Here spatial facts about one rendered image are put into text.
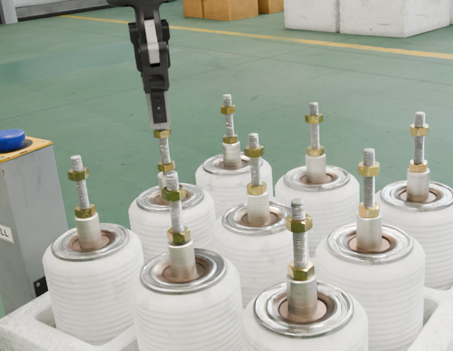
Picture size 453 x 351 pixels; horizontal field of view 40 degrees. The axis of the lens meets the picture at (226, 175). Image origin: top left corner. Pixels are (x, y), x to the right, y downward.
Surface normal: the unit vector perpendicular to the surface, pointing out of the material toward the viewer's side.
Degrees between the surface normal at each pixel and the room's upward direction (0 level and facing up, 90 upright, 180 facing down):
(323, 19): 90
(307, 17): 90
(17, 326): 0
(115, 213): 0
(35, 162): 90
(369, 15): 90
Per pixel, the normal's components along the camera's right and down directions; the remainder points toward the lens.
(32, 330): -0.08, -0.93
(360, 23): -0.76, 0.29
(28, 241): 0.80, 0.15
